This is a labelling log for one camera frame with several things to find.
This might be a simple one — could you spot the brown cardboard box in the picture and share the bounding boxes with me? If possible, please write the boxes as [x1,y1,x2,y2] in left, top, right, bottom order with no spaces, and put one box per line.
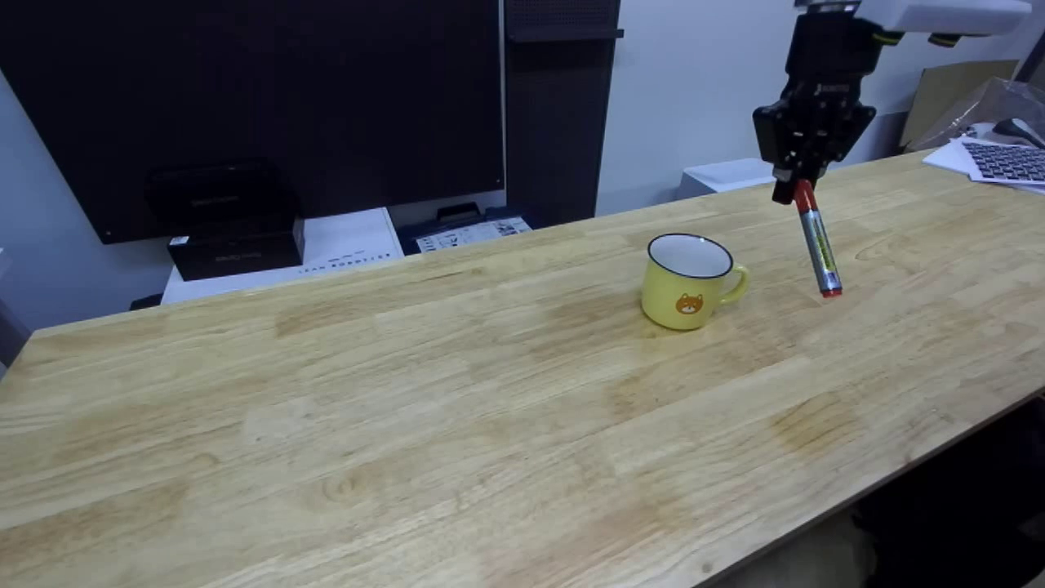
[899,57,1028,153]

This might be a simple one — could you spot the white plastic bin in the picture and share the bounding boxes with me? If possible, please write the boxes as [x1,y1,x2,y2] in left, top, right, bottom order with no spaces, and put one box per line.
[677,153,779,202]

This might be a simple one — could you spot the white flat box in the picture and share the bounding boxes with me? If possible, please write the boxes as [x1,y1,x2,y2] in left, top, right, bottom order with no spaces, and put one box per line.
[159,206,409,306]

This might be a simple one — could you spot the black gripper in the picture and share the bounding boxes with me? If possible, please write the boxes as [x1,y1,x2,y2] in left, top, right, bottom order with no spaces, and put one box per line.
[751,9,881,210]

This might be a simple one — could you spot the red marker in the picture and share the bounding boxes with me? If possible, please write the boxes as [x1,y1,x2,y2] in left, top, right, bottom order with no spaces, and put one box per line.
[790,178,849,301]

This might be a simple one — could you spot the yellow enamel mug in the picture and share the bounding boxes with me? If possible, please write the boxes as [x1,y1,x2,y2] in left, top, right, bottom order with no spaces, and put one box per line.
[637,228,751,336]

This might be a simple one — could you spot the dark tall cabinet panel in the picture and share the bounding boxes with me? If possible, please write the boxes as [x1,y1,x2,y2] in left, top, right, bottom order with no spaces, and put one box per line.
[499,0,625,228]

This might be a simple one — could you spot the black box under monitor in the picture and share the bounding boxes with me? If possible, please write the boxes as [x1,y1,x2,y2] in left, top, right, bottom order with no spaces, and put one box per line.
[147,158,308,284]

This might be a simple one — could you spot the white printed paper sheets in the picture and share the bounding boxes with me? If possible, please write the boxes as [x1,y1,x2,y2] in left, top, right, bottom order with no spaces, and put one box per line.
[922,130,1045,197]

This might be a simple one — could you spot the large black monitor screen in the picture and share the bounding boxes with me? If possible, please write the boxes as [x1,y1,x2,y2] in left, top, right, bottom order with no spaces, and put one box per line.
[0,0,506,247]

